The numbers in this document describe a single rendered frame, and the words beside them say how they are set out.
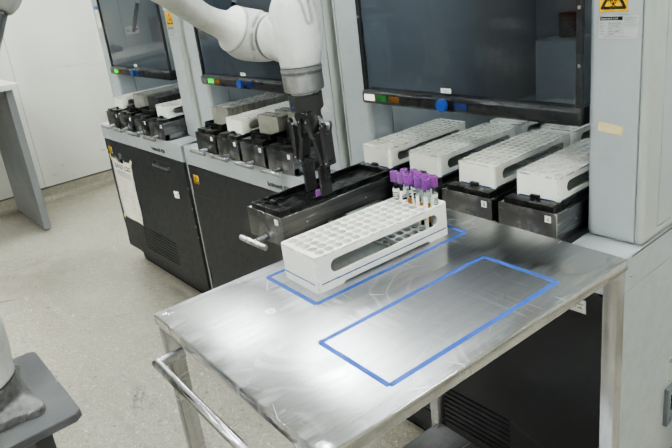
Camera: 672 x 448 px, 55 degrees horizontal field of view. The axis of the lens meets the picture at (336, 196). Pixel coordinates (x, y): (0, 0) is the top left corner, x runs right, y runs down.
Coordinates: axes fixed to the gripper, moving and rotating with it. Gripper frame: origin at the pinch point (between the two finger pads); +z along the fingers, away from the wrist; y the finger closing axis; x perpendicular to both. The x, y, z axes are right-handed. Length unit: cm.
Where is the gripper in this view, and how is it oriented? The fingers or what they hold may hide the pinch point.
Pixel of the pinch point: (317, 179)
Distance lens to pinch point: 147.2
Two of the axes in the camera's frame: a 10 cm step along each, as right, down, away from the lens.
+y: -6.4, -1.8, 7.5
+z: 1.3, 9.3, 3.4
